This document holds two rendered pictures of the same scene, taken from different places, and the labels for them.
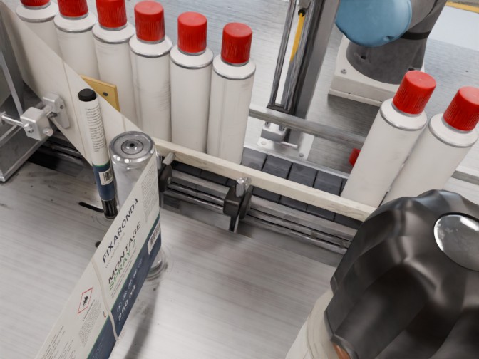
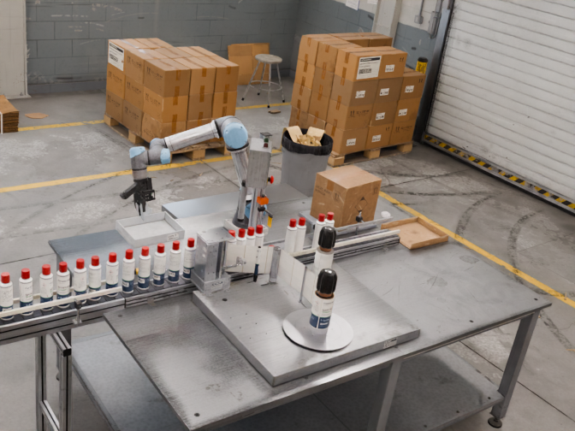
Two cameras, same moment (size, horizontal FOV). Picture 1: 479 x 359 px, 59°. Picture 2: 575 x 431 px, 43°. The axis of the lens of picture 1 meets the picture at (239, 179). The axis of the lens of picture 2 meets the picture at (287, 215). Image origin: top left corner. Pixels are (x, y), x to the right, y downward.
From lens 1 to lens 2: 3.21 m
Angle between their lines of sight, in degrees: 45
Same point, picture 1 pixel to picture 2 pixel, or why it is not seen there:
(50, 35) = not seen: hidden behind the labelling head
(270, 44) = not seen: hidden behind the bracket
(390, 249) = (325, 231)
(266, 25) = (193, 229)
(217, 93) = (258, 242)
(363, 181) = (290, 246)
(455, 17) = (234, 196)
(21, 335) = (273, 298)
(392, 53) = not seen: hidden behind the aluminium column
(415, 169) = (299, 238)
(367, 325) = (327, 240)
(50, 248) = (256, 290)
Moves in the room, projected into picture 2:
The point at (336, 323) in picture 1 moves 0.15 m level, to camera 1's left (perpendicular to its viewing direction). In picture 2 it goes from (323, 244) to (302, 252)
